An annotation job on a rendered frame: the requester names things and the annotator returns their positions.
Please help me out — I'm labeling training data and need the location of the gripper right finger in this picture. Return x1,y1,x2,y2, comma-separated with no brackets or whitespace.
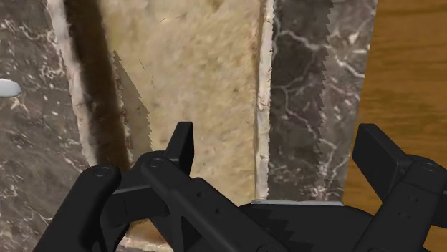
352,122,447,252

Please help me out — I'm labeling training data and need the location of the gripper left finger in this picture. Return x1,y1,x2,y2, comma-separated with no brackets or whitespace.
33,121,288,252

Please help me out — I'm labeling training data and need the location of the white rounded object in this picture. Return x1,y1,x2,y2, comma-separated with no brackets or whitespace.
0,78,23,99

